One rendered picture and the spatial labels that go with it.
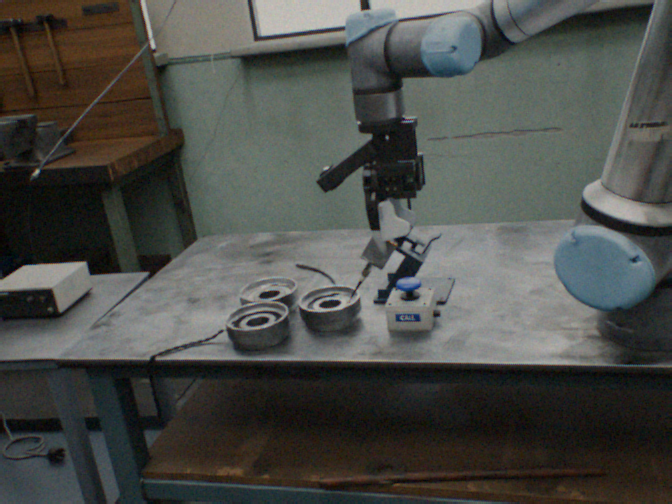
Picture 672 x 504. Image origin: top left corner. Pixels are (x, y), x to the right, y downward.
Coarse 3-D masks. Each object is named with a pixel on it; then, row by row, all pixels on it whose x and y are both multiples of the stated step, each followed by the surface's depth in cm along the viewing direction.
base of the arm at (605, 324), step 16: (656, 288) 101; (640, 304) 102; (656, 304) 101; (608, 320) 106; (624, 320) 105; (640, 320) 102; (656, 320) 101; (608, 336) 107; (624, 336) 104; (640, 336) 102; (656, 336) 101
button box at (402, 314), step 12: (420, 288) 121; (432, 288) 120; (396, 300) 118; (408, 300) 117; (420, 300) 117; (432, 300) 118; (396, 312) 116; (408, 312) 116; (420, 312) 115; (432, 312) 118; (396, 324) 117; (408, 324) 117; (420, 324) 116; (432, 324) 117
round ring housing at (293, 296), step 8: (256, 280) 135; (264, 280) 136; (272, 280) 136; (280, 280) 135; (288, 280) 134; (248, 288) 134; (256, 288) 135; (272, 288) 134; (288, 288) 134; (296, 288) 130; (240, 296) 129; (256, 296) 131; (264, 296) 133; (272, 296) 134; (280, 296) 127; (288, 296) 128; (296, 296) 130; (288, 304) 128; (296, 304) 132
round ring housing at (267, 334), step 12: (240, 312) 125; (288, 312) 121; (228, 324) 122; (240, 324) 121; (252, 324) 123; (264, 324) 124; (276, 324) 117; (288, 324) 120; (228, 336) 120; (240, 336) 117; (252, 336) 117; (264, 336) 117; (276, 336) 118; (240, 348) 119; (252, 348) 118; (264, 348) 118
